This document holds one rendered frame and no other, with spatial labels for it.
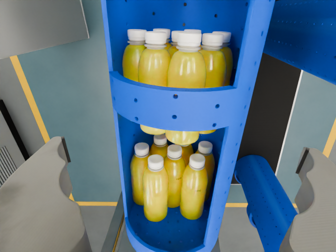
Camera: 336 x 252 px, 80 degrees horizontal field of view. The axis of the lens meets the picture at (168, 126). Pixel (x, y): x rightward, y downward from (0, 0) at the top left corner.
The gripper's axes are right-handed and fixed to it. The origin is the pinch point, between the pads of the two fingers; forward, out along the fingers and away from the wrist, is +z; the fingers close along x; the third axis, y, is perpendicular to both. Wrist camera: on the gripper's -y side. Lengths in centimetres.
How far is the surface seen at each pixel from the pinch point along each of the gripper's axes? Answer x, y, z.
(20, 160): -138, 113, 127
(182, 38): 0.2, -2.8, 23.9
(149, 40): -5.4, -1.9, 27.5
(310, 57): 43, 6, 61
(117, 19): -12.6, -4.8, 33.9
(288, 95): 77, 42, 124
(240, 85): 9.4, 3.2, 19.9
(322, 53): 43, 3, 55
